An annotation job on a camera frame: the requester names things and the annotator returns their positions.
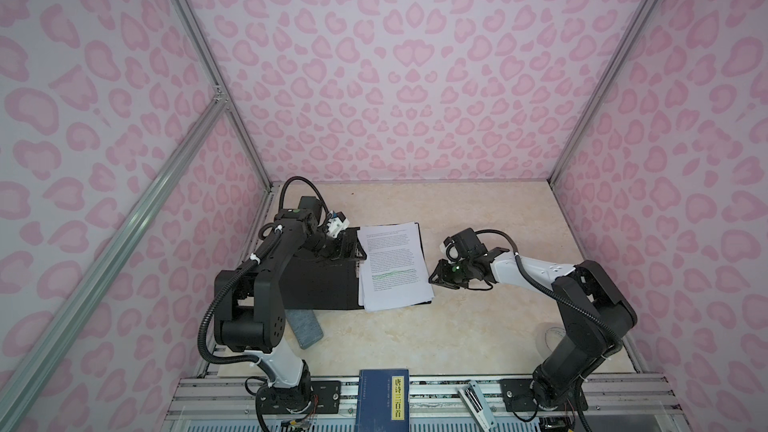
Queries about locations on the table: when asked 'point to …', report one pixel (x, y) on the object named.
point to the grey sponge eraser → (305, 326)
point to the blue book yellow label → (383, 400)
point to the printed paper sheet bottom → (395, 272)
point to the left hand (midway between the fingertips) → (353, 254)
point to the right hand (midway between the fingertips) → (432, 277)
